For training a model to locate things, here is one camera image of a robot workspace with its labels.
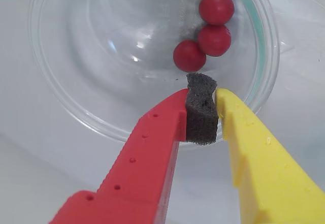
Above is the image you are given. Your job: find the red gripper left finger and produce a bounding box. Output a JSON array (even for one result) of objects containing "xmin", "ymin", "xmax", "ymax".
[{"xmin": 49, "ymin": 73, "xmax": 220, "ymax": 224}]

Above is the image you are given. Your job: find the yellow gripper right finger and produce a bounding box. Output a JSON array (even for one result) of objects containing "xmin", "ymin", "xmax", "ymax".
[{"xmin": 215, "ymin": 88, "xmax": 325, "ymax": 224}]

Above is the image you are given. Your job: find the red round pill ball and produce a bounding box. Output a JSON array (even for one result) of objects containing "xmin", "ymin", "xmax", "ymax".
[
  {"xmin": 173, "ymin": 40, "xmax": 207, "ymax": 73},
  {"xmin": 197, "ymin": 24, "xmax": 232, "ymax": 57},
  {"xmin": 198, "ymin": 0, "xmax": 235, "ymax": 26}
]

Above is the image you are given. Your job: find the clear glass bowl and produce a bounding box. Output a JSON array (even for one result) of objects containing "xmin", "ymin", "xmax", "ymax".
[{"xmin": 27, "ymin": 0, "xmax": 281, "ymax": 151}]

